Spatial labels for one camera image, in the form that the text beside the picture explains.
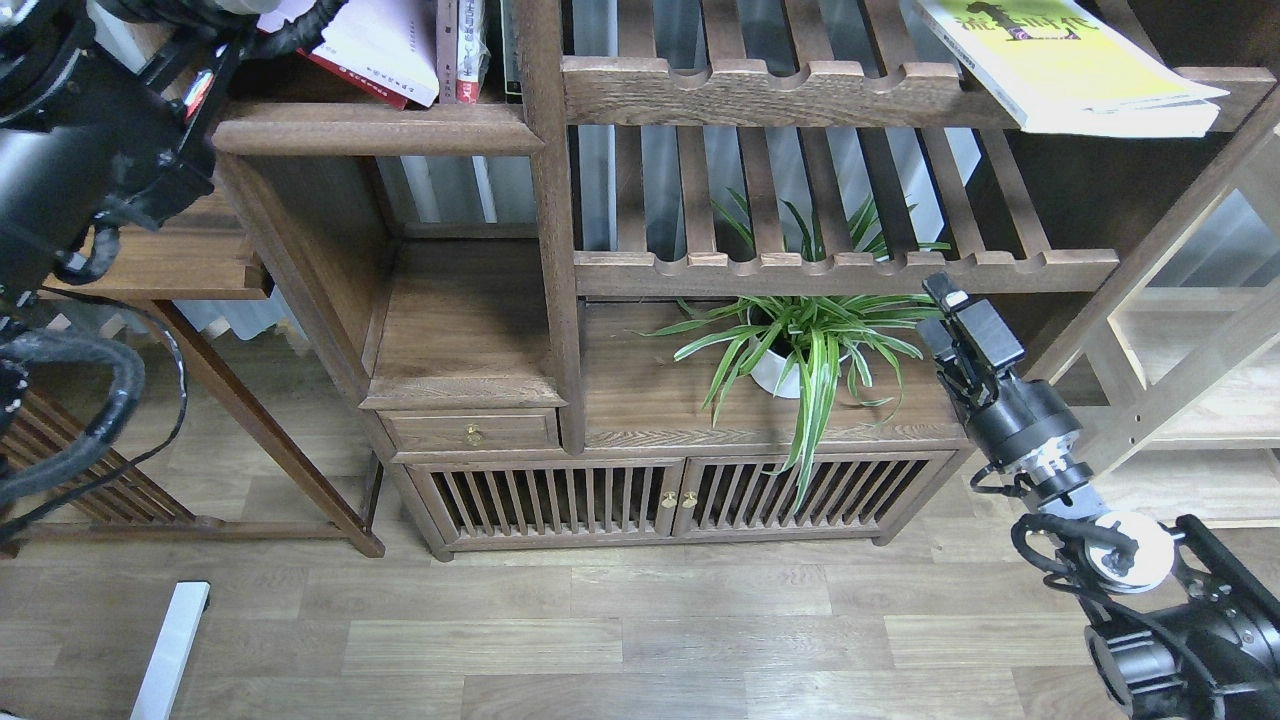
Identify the yellow green book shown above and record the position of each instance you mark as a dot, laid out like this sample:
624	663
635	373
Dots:
1058	70

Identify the potted spider plant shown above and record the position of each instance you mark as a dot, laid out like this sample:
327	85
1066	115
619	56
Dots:
821	342

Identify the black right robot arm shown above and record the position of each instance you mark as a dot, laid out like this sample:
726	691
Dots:
1178	628

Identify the dark wooden bookshelf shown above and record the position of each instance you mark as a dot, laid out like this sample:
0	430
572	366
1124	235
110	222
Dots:
481	279

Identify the maroon upright book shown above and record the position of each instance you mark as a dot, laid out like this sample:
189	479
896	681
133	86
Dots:
446	49

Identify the red white upright book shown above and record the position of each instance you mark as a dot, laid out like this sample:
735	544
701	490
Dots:
472	55

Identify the dark upright book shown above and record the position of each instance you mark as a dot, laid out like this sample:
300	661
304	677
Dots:
511	70

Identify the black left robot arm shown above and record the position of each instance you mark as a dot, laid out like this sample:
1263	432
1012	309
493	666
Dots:
89	146

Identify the white table leg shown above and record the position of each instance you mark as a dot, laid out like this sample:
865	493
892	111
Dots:
169	658

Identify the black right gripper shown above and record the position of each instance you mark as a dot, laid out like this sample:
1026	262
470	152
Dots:
1021	427

